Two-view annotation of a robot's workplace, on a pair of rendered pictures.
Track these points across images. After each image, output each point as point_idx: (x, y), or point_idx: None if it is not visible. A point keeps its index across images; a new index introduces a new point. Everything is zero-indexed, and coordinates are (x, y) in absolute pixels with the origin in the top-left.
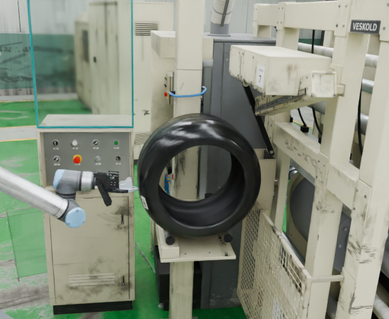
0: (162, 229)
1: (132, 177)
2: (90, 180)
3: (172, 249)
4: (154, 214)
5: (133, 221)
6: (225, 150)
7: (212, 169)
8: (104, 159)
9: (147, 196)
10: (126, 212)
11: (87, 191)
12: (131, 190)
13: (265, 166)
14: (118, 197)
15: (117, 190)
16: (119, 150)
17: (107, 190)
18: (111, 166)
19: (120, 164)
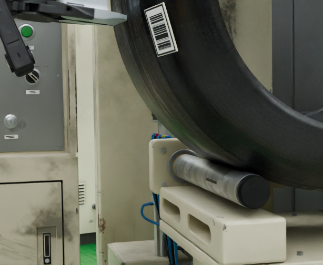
0: (197, 199)
1: (73, 124)
2: None
3: (261, 224)
4: (200, 77)
5: (77, 254)
6: (310, 44)
7: (282, 97)
8: None
9: (172, 1)
10: (57, 227)
11: None
12: (104, 12)
13: None
14: (34, 184)
15: (57, 1)
16: (35, 54)
17: (19, 8)
18: (13, 99)
19: (39, 95)
